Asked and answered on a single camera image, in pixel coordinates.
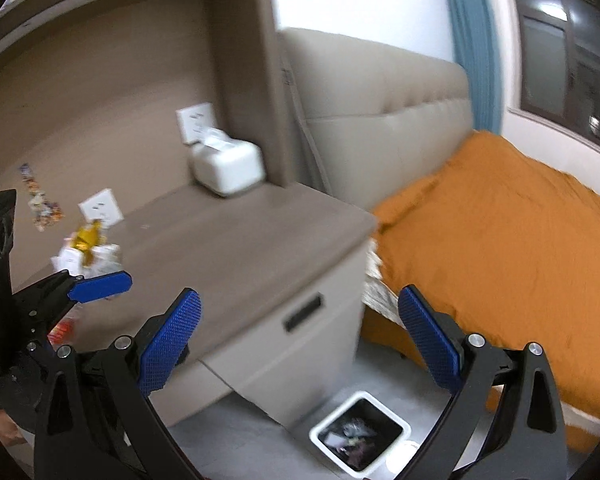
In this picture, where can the brown cabinet side panel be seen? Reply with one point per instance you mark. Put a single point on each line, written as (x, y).
(250, 60)

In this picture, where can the beige nightstand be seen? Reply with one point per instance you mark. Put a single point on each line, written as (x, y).
(260, 240)

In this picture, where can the brown wall shelf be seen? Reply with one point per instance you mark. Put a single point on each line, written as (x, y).
(55, 15)

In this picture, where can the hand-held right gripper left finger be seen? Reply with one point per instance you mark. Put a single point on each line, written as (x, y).
(172, 340)

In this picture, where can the orange blanket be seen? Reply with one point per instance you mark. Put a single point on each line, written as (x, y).
(505, 240)

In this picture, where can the beige padded headboard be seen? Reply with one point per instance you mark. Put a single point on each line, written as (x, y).
(380, 125)

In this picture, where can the colourful sticker strip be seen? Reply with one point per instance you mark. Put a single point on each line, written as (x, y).
(40, 200)

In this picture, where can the dark window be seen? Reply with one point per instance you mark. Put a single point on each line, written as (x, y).
(565, 50)

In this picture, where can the white power adapter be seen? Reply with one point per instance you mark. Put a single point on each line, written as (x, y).
(227, 165)

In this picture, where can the white packet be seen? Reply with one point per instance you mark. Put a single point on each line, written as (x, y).
(100, 260)

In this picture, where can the white trash bin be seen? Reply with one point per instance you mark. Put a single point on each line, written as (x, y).
(325, 427)

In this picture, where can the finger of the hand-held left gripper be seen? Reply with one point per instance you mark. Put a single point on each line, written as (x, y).
(100, 285)

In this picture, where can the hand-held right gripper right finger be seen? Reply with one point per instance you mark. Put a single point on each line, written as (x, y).
(430, 345)

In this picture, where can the yellow wrapper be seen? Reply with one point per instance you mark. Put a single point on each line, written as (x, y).
(87, 237)

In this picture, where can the patterned bed sheet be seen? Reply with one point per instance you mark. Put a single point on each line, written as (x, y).
(380, 285)

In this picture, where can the white wall socket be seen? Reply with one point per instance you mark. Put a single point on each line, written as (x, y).
(102, 207)
(192, 120)

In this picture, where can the blue curtain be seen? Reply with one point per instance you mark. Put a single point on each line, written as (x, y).
(472, 45)

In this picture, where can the red snack wrapper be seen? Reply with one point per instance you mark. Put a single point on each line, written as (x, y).
(62, 331)

